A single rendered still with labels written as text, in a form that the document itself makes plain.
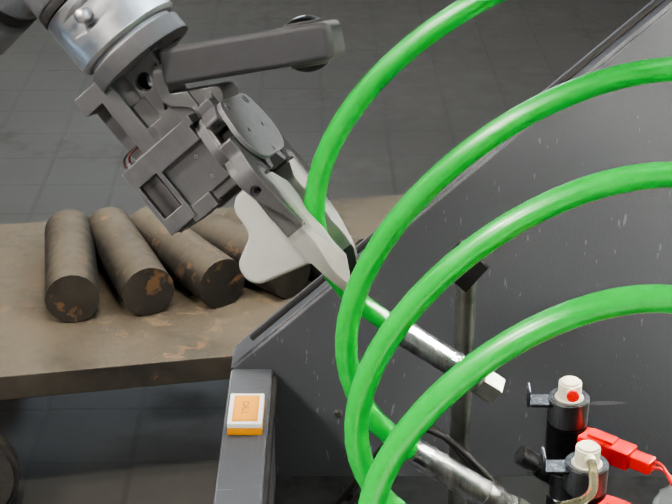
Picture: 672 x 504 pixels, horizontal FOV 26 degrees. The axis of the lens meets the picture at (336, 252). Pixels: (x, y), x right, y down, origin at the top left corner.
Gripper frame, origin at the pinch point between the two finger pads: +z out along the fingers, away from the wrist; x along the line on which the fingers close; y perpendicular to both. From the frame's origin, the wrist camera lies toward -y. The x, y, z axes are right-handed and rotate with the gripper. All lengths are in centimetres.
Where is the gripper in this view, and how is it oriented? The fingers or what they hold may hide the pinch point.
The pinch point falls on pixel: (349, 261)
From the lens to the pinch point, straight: 95.9
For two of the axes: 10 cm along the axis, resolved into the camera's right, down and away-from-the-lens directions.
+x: -2.3, 2.2, -9.5
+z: 6.3, 7.7, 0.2
